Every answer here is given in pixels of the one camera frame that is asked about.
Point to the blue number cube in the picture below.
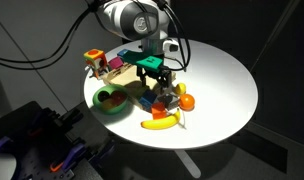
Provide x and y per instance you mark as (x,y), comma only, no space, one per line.
(122,52)

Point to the white table pedestal leg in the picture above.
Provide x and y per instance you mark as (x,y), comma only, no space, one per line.
(188,163)

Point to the perforated metal breadboard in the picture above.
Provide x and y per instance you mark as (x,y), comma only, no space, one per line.
(34,160)

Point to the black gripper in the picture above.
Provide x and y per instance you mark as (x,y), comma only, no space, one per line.
(163,77)

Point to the yellow banana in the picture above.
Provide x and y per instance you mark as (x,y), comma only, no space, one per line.
(162,123)

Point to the blue cube block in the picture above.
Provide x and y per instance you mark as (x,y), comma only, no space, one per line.
(147,100)

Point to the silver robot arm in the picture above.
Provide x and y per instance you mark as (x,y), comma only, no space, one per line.
(143,20)

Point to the red apple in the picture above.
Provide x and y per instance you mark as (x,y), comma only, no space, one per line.
(118,97)

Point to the green bowl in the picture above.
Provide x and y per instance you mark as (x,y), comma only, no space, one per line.
(110,88)

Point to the multicolour toy cube on stand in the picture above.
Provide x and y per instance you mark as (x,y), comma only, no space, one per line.
(97,61)

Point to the orange cube block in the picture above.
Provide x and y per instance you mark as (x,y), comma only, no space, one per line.
(158,110)

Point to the orange fruit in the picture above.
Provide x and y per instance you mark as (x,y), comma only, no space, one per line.
(186,102)

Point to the magenta cube block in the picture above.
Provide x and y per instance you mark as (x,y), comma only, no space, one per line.
(115,63)

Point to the dark purple plum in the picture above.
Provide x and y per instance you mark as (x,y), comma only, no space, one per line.
(103,95)

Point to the yellow round fruit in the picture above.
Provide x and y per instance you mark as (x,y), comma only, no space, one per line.
(107,105)

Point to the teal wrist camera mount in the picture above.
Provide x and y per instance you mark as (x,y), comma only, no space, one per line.
(142,60)

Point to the purple orange clamp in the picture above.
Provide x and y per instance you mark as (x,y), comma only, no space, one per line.
(69,159)

